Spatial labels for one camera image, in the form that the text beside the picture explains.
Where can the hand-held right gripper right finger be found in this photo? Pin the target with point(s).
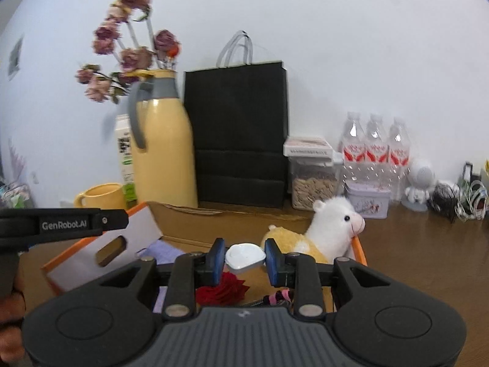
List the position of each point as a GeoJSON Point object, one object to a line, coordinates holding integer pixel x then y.
{"type": "Point", "coordinates": [272, 262]}

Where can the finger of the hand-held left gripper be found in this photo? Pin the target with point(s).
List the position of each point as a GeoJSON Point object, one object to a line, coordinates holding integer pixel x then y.
{"type": "Point", "coordinates": [114, 220]}

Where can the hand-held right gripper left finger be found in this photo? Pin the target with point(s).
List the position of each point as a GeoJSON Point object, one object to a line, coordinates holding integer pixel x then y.
{"type": "Point", "coordinates": [217, 262]}

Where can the white plastic case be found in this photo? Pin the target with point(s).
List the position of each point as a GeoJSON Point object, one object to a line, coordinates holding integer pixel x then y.
{"type": "Point", "coordinates": [244, 256]}

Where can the orange and white cardboard box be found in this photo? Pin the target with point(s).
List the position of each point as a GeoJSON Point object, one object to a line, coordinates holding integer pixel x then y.
{"type": "Point", "coordinates": [183, 214]}

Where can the person's left hand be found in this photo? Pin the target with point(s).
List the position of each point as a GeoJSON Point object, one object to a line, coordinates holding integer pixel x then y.
{"type": "Point", "coordinates": [9, 313]}

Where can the yellow mug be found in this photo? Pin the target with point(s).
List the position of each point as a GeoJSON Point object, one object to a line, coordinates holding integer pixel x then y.
{"type": "Point", "coordinates": [103, 197]}

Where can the red fabric rose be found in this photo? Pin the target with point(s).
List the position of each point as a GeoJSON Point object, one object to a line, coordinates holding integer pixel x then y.
{"type": "Point", "coordinates": [223, 290]}

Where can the purple cloth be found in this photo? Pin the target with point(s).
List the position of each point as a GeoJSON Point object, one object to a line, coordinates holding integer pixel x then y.
{"type": "Point", "coordinates": [168, 252]}

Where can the white milk carton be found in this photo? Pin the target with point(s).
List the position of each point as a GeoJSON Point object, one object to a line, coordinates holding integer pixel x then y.
{"type": "Point", "coordinates": [124, 153]}

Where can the white and yellow alpaca plush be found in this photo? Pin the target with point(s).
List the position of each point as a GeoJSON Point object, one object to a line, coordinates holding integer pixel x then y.
{"type": "Point", "coordinates": [332, 221]}

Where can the yellow thermos jug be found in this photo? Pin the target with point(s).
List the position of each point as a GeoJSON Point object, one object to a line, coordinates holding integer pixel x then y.
{"type": "Point", "coordinates": [164, 153]}

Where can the clear container of seeds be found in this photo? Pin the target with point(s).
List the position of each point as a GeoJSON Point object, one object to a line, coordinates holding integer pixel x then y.
{"type": "Point", "coordinates": [311, 187]}

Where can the pale printed tin box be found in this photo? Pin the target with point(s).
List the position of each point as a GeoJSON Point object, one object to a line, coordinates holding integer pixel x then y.
{"type": "Point", "coordinates": [368, 202]}

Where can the black paper bag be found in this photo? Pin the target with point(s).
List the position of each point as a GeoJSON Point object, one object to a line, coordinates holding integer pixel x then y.
{"type": "Point", "coordinates": [237, 122]}

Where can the clear water bottle red label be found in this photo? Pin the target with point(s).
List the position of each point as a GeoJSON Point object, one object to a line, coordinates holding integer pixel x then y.
{"type": "Point", "coordinates": [376, 137]}
{"type": "Point", "coordinates": [353, 133]}
{"type": "Point", "coordinates": [399, 141]}

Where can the dried pink rose bouquet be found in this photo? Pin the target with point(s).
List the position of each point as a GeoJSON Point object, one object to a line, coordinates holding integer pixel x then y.
{"type": "Point", "coordinates": [131, 57]}

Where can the white robot figurine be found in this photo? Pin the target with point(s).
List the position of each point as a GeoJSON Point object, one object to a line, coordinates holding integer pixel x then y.
{"type": "Point", "coordinates": [420, 174]}

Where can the orange lantern fruit on stem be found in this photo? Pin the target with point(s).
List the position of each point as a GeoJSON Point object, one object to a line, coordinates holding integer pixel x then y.
{"type": "Point", "coordinates": [174, 50]}

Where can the black charger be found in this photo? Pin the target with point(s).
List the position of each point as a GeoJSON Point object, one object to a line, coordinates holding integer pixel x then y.
{"type": "Point", "coordinates": [470, 172]}

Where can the yellow snack packet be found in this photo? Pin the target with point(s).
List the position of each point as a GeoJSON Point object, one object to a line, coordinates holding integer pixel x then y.
{"type": "Point", "coordinates": [486, 167]}

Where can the purple flower wall sticker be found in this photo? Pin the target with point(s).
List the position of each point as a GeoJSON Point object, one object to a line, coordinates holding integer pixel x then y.
{"type": "Point", "coordinates": [17, 158]}

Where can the framed wall picture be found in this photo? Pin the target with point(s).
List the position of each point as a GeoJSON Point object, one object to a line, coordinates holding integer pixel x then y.
{"type": "Point", "coordinates": [15, 58]}

